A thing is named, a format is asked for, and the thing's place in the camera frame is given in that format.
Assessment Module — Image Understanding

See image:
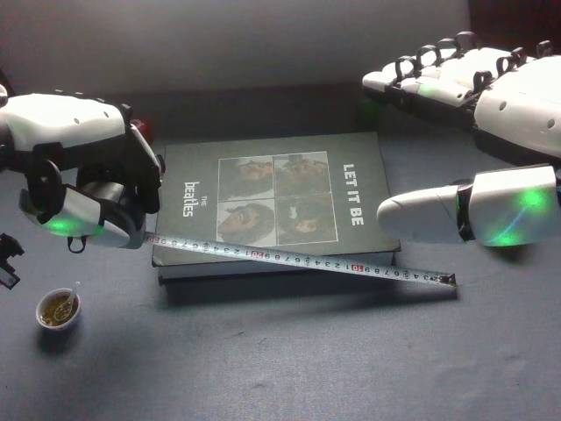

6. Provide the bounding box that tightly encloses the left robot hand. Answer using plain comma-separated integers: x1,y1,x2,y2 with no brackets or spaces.
0,90,167,254

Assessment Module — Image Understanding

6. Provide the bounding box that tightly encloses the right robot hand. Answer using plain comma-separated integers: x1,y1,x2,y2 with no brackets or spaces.
361,31,561,249

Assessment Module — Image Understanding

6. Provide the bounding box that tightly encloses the white measuring tape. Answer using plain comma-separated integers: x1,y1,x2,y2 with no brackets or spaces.
78,181,459,289

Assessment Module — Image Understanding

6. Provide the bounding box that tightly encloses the black Beatles book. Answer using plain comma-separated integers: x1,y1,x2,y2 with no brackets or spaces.
152,131,402,284

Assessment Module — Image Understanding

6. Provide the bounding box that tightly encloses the small white soup bowl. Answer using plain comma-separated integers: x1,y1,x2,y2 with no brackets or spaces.
35,282,83,331

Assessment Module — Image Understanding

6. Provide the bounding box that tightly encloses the grey table cloth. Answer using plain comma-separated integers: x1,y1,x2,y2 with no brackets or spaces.
0,81,561,421

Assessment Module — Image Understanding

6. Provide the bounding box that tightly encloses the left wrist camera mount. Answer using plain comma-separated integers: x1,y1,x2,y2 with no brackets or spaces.
0,232,26,291

